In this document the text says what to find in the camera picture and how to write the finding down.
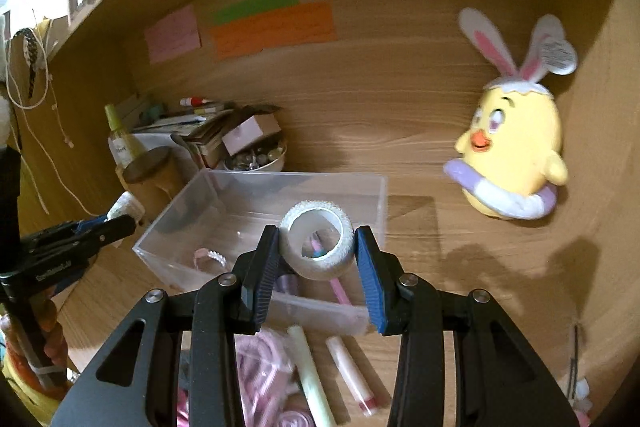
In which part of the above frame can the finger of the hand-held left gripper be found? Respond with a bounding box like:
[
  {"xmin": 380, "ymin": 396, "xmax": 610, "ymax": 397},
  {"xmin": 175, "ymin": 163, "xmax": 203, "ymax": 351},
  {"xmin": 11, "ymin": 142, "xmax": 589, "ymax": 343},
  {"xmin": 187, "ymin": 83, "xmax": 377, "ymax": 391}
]
[
  {"xmin": 65, "ymin": 214, "xmax": 137, "ymax": 254},
  {"xmin": 25, "ymin": 216, "xmax": 109, "ymax": 249}
]

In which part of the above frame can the pink rope bundle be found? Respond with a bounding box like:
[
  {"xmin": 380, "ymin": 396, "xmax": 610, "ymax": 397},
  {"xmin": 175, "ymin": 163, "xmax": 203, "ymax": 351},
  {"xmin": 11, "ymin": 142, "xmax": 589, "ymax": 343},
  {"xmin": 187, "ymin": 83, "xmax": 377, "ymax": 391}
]
[{"xmin": 235, "ymin": 327, "xmax": 301, "ymax": 427}]

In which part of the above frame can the orange sticky note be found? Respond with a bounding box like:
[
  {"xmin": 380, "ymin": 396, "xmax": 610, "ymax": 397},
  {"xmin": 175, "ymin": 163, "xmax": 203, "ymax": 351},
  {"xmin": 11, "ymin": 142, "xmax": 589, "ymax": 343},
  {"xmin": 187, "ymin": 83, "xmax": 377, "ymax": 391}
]
[{"xmin": 210, "ymin": 2, "xmax": 337, "ymax": 60}]

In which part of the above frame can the dark brown mug lid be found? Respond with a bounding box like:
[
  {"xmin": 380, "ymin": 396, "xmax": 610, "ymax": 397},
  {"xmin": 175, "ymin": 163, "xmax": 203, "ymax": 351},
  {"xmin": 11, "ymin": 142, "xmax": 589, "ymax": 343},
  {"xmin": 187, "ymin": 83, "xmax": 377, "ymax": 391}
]
[{"xmin": 122, "ymin": 146, "xmax": 173, "ymax": 184}]

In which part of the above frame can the small pink white box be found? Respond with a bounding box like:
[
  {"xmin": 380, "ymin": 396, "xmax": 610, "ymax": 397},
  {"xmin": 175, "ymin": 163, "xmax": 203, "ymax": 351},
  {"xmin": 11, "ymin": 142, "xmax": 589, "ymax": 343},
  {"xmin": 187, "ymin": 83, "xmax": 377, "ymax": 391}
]
[{"xmin": 221, "ymin": 113, "xmax": 282, "ymax": 156}]

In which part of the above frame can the white lace tape roll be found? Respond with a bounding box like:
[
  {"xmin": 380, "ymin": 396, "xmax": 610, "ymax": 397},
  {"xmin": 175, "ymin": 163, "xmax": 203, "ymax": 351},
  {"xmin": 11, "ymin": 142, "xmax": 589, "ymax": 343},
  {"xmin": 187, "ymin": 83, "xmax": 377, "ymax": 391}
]
[{"xmin": 279, "ymin": 200, "xmax": 355, "ymax": 280}]

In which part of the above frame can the bowl of metal clips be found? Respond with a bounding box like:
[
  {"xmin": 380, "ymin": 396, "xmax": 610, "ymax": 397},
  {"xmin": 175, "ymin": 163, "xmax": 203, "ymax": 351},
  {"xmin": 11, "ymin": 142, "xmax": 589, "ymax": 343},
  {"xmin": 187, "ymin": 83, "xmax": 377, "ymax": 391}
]
[{"xmin": 223, "ymin": 139, "xmax": 288, "ymax": 172}]

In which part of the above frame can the white cable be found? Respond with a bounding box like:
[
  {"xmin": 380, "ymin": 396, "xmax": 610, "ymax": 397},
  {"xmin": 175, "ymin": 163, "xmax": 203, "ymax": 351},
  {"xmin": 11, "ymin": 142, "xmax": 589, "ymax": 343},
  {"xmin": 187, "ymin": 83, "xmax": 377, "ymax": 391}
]
[{"xmin": 7, "ymin": 7, "xmax": 106, "ymax": 218}]

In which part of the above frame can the braided striped cord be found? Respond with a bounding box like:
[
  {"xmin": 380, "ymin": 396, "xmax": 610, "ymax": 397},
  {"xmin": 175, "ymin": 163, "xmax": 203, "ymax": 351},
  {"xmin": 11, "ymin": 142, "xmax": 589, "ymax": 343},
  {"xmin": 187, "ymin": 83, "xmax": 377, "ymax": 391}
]
[{"xmin": 12, "ymin": 27, "xmax": 48, "ymax": 108}]

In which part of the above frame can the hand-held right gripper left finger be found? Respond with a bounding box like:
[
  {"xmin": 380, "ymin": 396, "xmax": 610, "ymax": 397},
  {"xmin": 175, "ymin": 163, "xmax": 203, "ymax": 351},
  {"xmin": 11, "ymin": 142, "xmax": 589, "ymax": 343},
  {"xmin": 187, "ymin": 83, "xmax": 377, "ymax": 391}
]
[{"xmin": 50, "ymin": 224, "xmax": 281, "ymax": 427}]

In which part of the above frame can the clear pink tube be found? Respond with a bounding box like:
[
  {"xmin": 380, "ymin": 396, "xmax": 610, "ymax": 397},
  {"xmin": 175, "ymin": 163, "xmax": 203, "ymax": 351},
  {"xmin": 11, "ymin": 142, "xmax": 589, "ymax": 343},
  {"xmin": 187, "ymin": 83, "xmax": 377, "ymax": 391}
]
[{"xmin": 325, "ymin": 336, "xmax": 378, "ymax": 417}]

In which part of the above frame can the brown ceramic mug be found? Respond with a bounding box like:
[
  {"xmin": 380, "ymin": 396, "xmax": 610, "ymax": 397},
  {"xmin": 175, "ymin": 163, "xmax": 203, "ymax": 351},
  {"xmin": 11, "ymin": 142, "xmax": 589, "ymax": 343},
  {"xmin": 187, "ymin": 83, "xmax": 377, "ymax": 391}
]
[{"xmin": 122, "ymin": 146, "xmax": 188, "ymax": 220}]

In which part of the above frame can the stack of booklets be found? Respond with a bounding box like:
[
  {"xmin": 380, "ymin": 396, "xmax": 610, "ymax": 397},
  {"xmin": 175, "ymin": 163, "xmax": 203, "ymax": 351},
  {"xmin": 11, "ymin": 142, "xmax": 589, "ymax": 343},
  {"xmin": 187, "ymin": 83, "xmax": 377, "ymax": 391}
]
[{"xmin": 135, "ymin": 99, "xmax": 282, "ymax": 168}]

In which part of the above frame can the pink white fabric item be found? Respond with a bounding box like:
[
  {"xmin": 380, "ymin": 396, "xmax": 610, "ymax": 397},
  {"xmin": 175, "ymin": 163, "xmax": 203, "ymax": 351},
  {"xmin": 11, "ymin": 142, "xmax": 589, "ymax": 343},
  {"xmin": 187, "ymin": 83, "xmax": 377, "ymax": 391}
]
[{"xmin": 559, "ymin": 374, "xmax": 596, "ymax": 427}]

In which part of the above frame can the pink pen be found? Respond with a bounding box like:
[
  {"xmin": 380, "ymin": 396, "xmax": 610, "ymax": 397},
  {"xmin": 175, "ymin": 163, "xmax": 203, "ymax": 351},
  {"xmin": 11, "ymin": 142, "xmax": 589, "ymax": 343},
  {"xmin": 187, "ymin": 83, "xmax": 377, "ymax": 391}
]
[{"xmin": 310, "ymin": 232, "xmax": 351, "ymax": 305}]

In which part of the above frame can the green spray bottle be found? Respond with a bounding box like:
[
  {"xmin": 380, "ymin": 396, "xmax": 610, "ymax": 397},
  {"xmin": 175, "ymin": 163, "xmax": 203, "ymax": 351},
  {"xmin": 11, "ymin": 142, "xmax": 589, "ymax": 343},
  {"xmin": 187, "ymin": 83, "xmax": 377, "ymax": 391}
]
[{"xmin": 104, "ymin": 103, "xmax": 133, "ymax": 168}]

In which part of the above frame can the green sticky note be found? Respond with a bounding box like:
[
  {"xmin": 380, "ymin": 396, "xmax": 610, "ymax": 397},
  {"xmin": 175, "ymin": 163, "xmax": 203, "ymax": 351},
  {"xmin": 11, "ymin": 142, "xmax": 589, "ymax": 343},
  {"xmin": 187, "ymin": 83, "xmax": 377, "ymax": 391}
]
[{"xmin": 210, "ymin": 0, "xmax": 301, "ymax": 26}]

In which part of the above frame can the orange yellow clothing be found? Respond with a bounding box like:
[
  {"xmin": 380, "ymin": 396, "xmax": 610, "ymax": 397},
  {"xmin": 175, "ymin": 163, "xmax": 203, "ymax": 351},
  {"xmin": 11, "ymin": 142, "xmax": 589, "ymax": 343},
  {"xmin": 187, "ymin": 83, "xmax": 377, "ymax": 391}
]
[{"xmin": 0, "ymin": 312, "xmax": 71, "ymax": 425}]

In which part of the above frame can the clear plastic storage box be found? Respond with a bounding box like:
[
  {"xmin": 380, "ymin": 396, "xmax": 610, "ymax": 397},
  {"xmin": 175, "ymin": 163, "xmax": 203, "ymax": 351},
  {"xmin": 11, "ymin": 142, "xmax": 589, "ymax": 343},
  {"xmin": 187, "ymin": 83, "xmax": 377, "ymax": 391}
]
[{"xmin": 132, "ymin": 169, "xmax": 390, "ymax": 337}]

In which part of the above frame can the pink sticky note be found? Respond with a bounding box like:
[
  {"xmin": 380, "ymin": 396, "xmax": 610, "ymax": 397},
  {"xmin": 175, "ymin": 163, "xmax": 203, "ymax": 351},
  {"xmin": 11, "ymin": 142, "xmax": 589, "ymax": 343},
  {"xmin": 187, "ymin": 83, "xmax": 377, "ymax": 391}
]
[{"xmin": 145, "ymin": 4, "xmax": 202, "ymax": 64}]

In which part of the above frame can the yellow chick plush toy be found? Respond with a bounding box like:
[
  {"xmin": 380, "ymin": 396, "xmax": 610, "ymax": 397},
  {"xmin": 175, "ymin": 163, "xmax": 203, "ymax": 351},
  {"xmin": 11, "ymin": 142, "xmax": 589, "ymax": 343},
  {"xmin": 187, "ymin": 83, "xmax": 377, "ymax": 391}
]
[{"xmin": 444, "ymin": 7, "xmax": 581, "ymax": 222}]

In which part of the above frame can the white small bottle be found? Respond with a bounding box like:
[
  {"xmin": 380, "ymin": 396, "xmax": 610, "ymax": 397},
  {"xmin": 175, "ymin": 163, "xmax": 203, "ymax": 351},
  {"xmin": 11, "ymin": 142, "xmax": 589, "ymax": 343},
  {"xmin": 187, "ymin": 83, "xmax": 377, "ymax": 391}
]
[{"xmin": 286, "ymin": 326, "xmax": 337, "ymax": 427}]

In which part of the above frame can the white paper sheet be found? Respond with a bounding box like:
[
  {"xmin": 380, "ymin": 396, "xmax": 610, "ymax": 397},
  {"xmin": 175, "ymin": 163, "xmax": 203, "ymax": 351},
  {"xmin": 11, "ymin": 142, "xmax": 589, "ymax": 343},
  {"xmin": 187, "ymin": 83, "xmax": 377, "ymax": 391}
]
[{"xmin": 132, "ymin": 132, "xmax": 176, "ymax": 158}]

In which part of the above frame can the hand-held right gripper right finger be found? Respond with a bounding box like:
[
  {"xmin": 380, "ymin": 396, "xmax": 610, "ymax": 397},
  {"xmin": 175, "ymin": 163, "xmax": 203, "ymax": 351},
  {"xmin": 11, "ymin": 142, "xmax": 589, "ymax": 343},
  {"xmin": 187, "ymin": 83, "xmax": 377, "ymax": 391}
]
[{"xmin": 354, "ymin": 225, "xmax": 576, "ymax": 427}]

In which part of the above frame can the person's left hand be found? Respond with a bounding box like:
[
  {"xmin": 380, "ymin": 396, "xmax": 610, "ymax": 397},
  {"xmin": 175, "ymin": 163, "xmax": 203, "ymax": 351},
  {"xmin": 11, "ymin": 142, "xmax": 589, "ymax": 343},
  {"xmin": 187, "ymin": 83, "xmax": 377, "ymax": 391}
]
[{"xmin": 42, "ymin": 297, "xmax": 71, "ymax": 380}]

